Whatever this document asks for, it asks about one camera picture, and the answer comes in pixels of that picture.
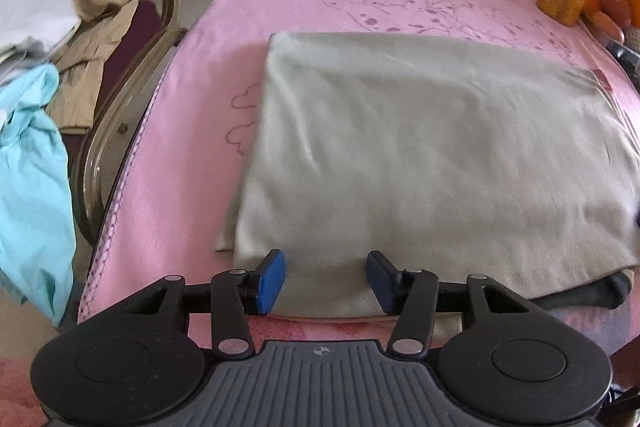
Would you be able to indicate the tan garment on chair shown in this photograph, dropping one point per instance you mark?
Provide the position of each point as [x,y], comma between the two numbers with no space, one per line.
[81,62]

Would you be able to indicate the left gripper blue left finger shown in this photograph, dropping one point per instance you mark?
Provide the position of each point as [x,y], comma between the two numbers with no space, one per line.
[237,294]

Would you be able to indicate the red apple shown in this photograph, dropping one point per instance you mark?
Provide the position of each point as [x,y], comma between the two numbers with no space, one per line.
[618,11]

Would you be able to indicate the beige t-shirt navy trim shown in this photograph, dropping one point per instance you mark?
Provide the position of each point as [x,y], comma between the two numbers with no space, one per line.
[446,155]

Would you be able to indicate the pink cartoon blanket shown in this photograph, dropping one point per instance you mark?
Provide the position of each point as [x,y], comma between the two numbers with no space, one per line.
[187,155]

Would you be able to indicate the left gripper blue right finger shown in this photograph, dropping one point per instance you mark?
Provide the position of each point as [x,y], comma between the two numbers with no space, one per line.
[411,297]

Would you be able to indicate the white garment on chair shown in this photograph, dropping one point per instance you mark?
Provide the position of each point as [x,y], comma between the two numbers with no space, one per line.
[32,31]

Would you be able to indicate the light blue garment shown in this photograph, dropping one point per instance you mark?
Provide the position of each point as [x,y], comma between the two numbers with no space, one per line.
[38,239]

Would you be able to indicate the orange fruit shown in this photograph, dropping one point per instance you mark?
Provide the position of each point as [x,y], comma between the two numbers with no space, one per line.
[634,11]

